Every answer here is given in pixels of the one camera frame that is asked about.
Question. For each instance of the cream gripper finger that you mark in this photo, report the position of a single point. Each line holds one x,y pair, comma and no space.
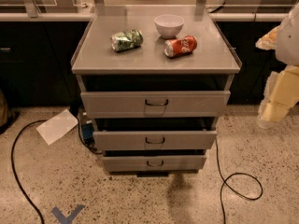
268,41
281,94

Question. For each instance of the grey top drawer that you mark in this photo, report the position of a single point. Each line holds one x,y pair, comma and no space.
154,104

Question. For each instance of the white ceramic bowl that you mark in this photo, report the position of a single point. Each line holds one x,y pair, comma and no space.
169,25

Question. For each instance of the red cola can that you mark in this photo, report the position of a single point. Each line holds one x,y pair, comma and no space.
174,48

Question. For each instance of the grey drawer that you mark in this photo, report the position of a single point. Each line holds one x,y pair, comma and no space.
154,104
154,163
163,140

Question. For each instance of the grey metal drawer cabinet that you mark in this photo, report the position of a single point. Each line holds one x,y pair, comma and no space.
211,67

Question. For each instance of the green soda can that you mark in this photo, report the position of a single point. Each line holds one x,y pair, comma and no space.
125,40

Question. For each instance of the grey bottom drawer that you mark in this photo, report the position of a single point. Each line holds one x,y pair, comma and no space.
154,163

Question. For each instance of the dark counter with rail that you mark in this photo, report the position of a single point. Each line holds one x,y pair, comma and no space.
35,60

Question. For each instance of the blue power box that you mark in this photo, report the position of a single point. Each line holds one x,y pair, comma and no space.
87,131

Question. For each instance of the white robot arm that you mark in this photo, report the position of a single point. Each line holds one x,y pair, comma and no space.
287,50

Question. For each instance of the white paper sheet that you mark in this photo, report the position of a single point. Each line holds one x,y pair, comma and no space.
56,127

